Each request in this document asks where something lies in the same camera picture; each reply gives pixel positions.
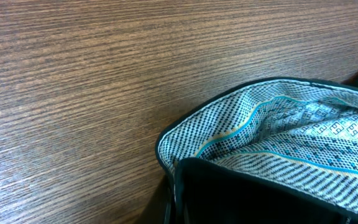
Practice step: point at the black shorts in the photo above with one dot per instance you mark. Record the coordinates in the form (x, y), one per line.
(274, 150)

